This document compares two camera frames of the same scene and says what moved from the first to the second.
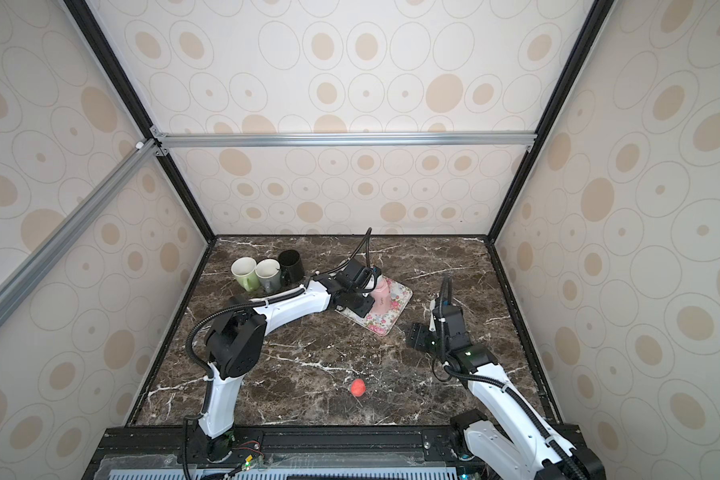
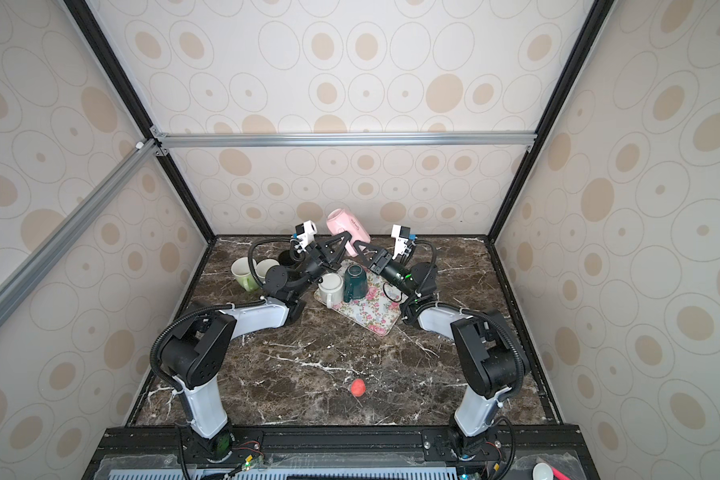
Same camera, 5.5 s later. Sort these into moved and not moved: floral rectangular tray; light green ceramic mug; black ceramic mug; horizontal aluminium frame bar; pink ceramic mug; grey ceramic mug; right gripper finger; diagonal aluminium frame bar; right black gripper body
Moved: right gripper finger; pink ceramic mug; right black gripper body
Not moved: floral rectangular tray; grey ceramic mug; diagonal aluminium frame bar; light green ceramic mug; horizontal aluminium frame bar; black ceramic mug
